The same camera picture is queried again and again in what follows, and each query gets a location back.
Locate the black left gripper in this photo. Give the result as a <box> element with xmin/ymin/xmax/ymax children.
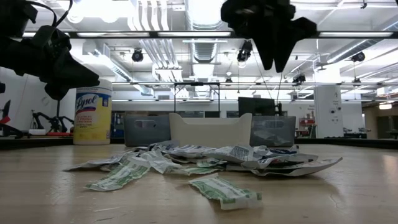
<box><xmin>6</xmin><ymin>39</ymin><xmax>101</xmax><ymax>101</ymax></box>

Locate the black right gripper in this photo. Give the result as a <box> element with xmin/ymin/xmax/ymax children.
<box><xmin>253</xmin><ymin>0</ymin><xmax>318</xmax><ymax>73</ymax></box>

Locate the black ceiling-mounted device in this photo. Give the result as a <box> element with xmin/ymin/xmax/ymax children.
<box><xmin>350</xmin><ymin>50</ymin><xmax>366</xmax><ymax>63</ymax></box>
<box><xmin>131</xmin><ymin>48</ymin><xmax>145</xmax><ymax>63</ymax></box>
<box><xmin>236</xmin><ymin>39</ymin><xmax>254</xmax><ymax>63</ymax></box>
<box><xmin>292</xmin><ymin>73</ymin><xmax>307</xmax><ymax>86</ymax></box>

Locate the yellow Lysol wipes canister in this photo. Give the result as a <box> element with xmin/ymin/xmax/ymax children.
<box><xmin>73</xmin><ymin>77</ymin><xmax>113</xmax><ymax>146</ymax></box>

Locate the red tray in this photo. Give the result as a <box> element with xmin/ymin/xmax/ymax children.
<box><xmin>46</xmin><ymin>131</ymin><xmax>74</xmax><ymax>138</ymax></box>

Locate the blue shelf unit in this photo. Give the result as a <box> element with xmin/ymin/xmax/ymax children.
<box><xmin>110</xmin><ymin>111</ymin><xmax>125</xmax><ymax>139</ymax></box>

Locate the black computer monitor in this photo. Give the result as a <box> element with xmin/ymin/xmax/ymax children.
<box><xmin>238</xmin><ymin>96</ymin><xmax>283</xmax><ymax>118</ymax></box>

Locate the translucent grey plastic bin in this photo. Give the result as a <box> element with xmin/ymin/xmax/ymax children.
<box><xmin>123</xmin><ymin>113</ymin><xmax>172</xmax><ymax>147</ymax></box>
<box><xmin>249</xmin><ymin>116</ymin><xmax>297</xmax><ymax>147</ymax></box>

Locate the white pillar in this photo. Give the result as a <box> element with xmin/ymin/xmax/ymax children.
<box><xmin>313</xmin><ymin>84</ymin><xmax>345</xmax><ymax>139</ymax></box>

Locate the red shelf cart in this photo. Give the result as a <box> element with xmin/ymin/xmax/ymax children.
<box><xmin>297</xmin><ymin>115</ymin><xmax>317</xmax><ymax>138</ymax></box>

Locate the white plastic bin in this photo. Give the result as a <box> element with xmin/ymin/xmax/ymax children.
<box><xmin>169</xmin><ymin>113</ymin><xmax>253</xmax><ymax>147</ymax></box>

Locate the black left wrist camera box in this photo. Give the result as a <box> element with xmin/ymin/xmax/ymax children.
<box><xmin>30</xmin><ymin>24</ymin><xmax>72</xmax><ymax>52</ymax></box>

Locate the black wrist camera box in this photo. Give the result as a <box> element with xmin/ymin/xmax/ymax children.
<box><xmin>30</xmin><ymin>24</ymin><xmax>72</xmax><ymax>52</ymax></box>
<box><xmin>220</xmin><ymin>0</ymin><xmax>254</xmax><ymax>32</ymax></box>

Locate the thin hanging black cable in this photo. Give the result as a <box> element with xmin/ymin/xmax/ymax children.
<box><xmin>275</xmin><ymin>72</ymin><xmax>285</xmax><ymax>103</ymax></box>

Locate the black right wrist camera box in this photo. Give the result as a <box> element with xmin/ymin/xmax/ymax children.
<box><xmin>220</xmin><ymin>0</ymin><xmax>254</xmax><ymax>32</ymax></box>

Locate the black metal table frame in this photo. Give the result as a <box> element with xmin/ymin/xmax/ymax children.
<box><xmin>0</xmin><ymin>136</ymin><xmax>398</xmax><ymax>151</ymax></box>

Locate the silver ventilation duct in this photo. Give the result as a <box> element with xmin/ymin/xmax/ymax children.
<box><xmin>185</xmin><ymin>0</ymin><xmax>228</xmax><ymax>65</ymax></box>

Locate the black metal stand frame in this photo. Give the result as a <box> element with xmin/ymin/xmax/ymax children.
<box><xmin>173</xmin><ymin>82</ymin><xmax>221</xmax><ymax>114</ymax></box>

